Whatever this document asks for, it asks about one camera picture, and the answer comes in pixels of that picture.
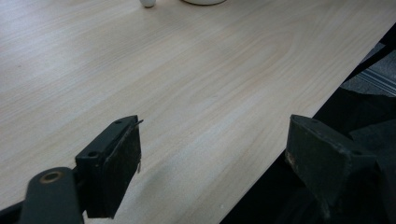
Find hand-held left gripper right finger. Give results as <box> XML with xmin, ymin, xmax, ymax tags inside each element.
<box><xmin>285</xmin><ymin>114</ymin><xmax>378</xmax><ymax>219</ymax></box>

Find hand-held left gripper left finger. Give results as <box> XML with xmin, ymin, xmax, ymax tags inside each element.
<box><xmin>75</xmin><ymin>114</ymin><xmax>145</xmax><ymax>219</ymax></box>

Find white cup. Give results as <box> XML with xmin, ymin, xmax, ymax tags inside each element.
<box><xmin>138</xmin><ymin>0</ymin><xmax>228</xmax><ymax>8</ymax></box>

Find metal floor rail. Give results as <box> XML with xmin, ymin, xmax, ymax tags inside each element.
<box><xmin>358</xmin><ymin>66</ymin><xmax>396</xmax><ymax>97</ymax></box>

